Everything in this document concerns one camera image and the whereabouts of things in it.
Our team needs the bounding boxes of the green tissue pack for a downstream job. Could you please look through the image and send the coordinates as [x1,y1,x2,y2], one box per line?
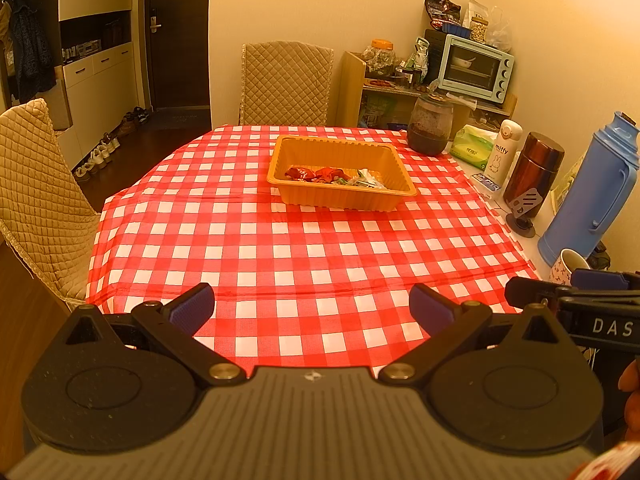
[448,125,498,171]

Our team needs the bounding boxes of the row of shoes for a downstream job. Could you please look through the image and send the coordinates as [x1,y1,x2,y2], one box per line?
[74,107,151,181]

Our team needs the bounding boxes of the red checked tablecloth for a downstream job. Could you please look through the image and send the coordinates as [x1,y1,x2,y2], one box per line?
[86,125,541,376]

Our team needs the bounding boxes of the person's right hand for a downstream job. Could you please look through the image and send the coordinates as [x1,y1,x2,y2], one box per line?
[619,364,640,430]

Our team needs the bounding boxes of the white thermos bottle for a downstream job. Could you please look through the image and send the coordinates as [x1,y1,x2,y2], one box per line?
[490,120,523,181]

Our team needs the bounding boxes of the white cabinet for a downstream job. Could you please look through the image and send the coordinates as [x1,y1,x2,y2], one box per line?
[57,0,146,171]

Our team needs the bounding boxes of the black device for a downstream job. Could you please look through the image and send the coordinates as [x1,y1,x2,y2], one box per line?
[587,242,611,271]

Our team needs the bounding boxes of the dark snack bag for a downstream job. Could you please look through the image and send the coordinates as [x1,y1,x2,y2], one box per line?
[425,0,462,31]

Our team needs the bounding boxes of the brown metal flask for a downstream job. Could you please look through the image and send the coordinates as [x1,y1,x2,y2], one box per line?
[502,131,565,218]

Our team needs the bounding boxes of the silver pouch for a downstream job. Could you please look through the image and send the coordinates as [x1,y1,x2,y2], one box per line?
[357,167,388,192]

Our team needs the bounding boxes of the small blue tissue pack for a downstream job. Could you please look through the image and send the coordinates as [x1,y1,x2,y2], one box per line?
[472,171,502,196]

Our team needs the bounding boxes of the orange plastic tray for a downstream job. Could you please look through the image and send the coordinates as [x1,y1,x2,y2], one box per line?
[266,135,418,211]

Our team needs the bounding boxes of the dark door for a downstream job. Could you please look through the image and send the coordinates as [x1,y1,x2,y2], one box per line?
[144,0,212,111]

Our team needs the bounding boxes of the light blue toaster oven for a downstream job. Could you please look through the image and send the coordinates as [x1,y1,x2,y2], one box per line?
[438,34,515,102]

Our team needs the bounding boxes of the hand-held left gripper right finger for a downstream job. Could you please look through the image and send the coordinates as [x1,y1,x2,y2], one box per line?
[377,282,576,386]

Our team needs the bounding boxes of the beige quilted chair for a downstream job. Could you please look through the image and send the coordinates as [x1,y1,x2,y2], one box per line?
[0,98,103,311]
[239,42,335,127]

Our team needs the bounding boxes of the white patterned mug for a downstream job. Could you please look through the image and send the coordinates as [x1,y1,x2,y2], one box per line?
[548,248,592,286]

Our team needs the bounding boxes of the glass jar with dark liquid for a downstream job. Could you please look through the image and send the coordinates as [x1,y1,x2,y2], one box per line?
[406,94,455,156]

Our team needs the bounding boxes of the clear plastic bag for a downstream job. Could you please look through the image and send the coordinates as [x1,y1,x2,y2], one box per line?
[485,7,513,53]

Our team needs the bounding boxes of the hanging dark coats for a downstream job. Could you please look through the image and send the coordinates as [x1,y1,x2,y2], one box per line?
[0,0,56,101]

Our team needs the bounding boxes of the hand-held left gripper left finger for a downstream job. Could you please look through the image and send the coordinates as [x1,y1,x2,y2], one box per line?
[65,282,248,386]

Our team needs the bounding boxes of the blue thermos jug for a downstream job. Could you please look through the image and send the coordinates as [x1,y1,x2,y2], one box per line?
[537,111,640,267]

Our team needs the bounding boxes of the jar with orange lid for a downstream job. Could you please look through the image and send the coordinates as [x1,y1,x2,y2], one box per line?
[363,38,396,78]

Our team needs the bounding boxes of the red white patterned cloth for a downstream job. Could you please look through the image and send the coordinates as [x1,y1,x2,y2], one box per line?
[570,440,640,480]

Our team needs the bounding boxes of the grey phone stand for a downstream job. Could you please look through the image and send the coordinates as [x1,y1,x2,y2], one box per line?
[505,188,545,237]

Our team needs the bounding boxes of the wooden shelf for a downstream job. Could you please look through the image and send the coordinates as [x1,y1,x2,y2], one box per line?
[336,51,518,131]

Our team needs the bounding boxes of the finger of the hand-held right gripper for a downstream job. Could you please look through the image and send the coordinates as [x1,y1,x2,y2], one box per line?
[570,268,629,291]
[504,276,571,306]

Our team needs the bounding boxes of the yellow green bag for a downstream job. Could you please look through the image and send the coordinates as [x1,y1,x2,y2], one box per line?
[550,152,586,211]

